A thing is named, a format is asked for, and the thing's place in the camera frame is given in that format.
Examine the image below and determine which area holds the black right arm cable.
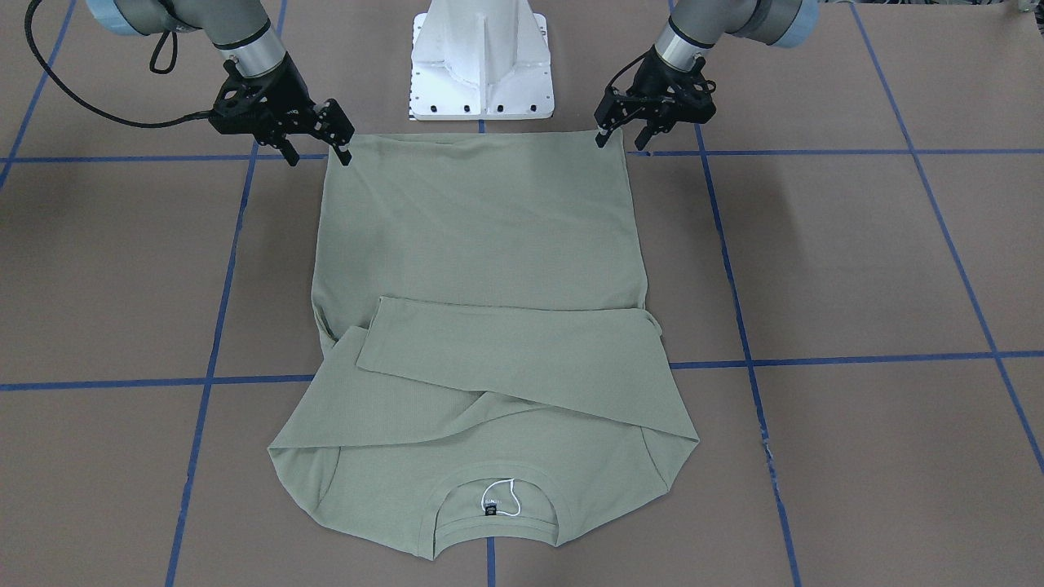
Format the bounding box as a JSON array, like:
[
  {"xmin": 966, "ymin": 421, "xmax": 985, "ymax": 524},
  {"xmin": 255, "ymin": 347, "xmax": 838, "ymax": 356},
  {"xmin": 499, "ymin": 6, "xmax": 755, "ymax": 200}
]
[{"xmin": 24, "ymin": 0, "xmax": 217, "ymax": 130}]

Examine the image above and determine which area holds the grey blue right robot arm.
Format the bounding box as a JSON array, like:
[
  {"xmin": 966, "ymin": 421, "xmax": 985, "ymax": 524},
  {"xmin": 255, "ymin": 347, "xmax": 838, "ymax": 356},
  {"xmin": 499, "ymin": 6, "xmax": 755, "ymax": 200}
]
[{"xmin": 88, "ymin": 1, "xmax": 355, "ymax": 165}]

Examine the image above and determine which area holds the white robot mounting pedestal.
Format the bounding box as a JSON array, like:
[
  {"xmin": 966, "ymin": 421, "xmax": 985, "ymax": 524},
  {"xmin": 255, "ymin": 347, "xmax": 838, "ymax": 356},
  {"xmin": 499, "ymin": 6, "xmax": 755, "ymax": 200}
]
[{"xmin": 408, "ymin": 1, "xmax": 555, "ymax": 121}]

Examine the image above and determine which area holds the white neck tag string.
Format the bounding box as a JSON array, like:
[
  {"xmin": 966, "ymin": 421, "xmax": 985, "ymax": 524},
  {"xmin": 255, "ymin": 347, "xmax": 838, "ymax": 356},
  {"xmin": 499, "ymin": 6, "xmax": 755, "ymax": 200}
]
[{"xmin": 482, "ymin": 479, "xmax": 523, "ymax": 519}]

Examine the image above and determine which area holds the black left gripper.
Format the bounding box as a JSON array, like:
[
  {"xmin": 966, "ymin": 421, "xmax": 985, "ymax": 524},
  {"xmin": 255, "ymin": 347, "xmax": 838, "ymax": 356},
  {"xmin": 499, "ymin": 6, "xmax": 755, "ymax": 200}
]
[{"xmin": 594, "ymin": 48, "xmax": 717, "ymax": 150}]

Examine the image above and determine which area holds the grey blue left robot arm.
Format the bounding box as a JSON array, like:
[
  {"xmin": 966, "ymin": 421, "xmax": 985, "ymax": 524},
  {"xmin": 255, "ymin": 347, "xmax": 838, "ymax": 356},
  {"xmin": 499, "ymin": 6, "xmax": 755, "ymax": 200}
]
[{"xmin": 594, "ymin": 1, "xmax": 820, "ymax": 150}]

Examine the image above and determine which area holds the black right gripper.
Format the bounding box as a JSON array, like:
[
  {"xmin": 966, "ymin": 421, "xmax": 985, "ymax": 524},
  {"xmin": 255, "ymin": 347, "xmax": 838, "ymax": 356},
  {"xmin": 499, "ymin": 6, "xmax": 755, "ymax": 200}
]
[{"xmin": 208, "ymin": 55, "xmax": 355, "ymax": 166}]

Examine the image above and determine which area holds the olive green long-sleeve shirt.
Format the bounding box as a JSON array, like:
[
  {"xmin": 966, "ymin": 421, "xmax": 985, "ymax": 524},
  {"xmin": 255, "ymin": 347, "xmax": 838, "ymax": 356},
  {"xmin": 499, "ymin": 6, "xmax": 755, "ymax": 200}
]
[{"xmin": 268, "ymin": 130, "xmax": 699, "ymax": 560}]

